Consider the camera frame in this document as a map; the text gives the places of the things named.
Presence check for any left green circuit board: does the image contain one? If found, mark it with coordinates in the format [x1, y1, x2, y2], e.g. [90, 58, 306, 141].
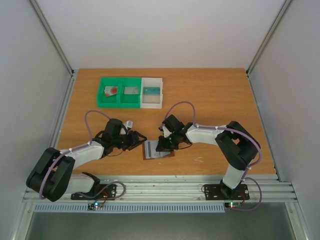
[87, 202, 104, 211]

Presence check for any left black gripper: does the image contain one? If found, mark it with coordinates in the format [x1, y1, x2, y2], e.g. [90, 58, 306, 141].
[113, 130, 148, 151]

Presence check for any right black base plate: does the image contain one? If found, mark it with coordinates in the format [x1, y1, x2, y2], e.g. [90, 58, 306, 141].
[202, 184, 250, 201]

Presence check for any teal card in bin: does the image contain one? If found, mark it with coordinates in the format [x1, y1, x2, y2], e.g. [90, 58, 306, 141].
[143, 86, 161, 96]

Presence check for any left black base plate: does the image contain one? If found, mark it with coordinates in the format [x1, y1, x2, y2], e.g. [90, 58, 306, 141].
[70, 184, 117, 201]

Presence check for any right green circuit board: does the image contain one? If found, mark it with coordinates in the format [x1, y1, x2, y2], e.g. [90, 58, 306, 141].
[224, 201, 243, 209]

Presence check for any white translucent bin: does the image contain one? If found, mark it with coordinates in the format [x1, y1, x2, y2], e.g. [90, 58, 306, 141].
[140, 77, 163, 109]

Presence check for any aluminium rail frame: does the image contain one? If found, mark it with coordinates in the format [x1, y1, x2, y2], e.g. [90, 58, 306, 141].
[22, 174, 298, 203]

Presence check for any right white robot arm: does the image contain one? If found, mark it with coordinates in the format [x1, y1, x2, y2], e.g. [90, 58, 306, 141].
[155, 114, 262, 200]

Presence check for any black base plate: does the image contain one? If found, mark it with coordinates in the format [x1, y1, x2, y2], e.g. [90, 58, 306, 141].
[202, 184, 250, 201]
[70, 184, 117, 201]

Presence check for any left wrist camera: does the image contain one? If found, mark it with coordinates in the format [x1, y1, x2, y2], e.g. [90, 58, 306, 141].
[121, 120, 133, 134]

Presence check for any grey slotted cable duct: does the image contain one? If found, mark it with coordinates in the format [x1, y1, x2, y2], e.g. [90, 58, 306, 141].
[33, 202, 225, 214]

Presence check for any green two-compartment bin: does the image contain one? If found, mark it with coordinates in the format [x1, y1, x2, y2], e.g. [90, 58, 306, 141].
[96, 76, 142, 109]

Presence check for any brown leather card holder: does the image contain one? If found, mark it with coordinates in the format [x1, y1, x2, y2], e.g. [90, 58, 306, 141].
[142, 139, 175, 161]

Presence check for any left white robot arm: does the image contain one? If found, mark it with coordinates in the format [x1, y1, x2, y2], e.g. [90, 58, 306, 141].
[26, 118, 147, 202]

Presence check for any green circuit board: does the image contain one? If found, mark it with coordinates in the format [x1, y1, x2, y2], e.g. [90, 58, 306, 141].
[224, 201, 243, 209]
[87, 202, 104, 211]

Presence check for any grey striped card in holder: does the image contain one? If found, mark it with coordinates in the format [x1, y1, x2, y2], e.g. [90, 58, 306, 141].
[144, 140, 160, 159]

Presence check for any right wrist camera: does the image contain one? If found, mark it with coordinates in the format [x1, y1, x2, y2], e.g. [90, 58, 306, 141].
[159, 125, 172, 138]

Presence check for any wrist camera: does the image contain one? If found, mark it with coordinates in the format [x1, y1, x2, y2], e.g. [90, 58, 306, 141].
[159, 125, 172, 138]
[121, 120, 133, 134]

